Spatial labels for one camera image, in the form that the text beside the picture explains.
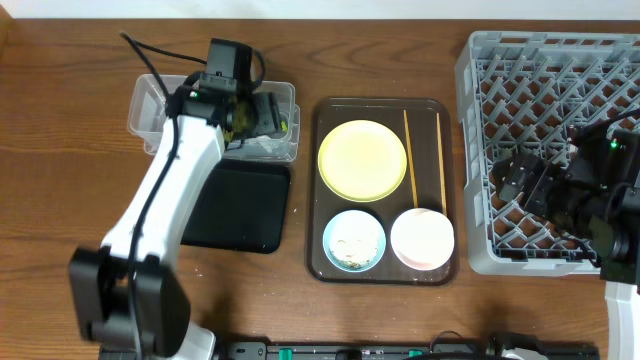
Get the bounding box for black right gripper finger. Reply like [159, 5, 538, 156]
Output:
[491, 150, 538, 181]
[498, 169, 531, 202]

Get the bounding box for pink bowl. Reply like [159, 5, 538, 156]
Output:
[390, 208, 455, 271]

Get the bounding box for blue bowl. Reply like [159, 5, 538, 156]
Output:
[322, 210, 387, 273]

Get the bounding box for rice food leftovers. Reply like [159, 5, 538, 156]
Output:
[329, 230, 379, 270]

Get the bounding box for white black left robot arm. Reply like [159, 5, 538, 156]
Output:
[69, 115, 224, 359]

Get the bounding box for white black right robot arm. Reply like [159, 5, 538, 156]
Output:
[492, 111, 639, 359]

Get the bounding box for white crumpled paper waste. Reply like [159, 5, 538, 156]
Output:
[244, 137, 281, 156]

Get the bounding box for grey dishwasher rack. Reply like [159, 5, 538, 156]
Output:
[455, 31, 639, 277]

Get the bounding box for black food waste tray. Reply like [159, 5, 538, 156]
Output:
[181, 159, 290, 254]

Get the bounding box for clear plastic waste bin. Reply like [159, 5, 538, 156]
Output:
[128, 74, 300, 163]

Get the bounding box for left wooden chopstick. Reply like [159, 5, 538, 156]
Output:
[403, 109, 419, 208]

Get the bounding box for yellow round plate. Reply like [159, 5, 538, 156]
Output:
[317, 120, 408, 202]

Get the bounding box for brown serving tray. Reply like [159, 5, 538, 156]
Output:
[306, 98, 459, 287]

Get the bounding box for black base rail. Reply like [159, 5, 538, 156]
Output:
[98, 329, 601, 360]

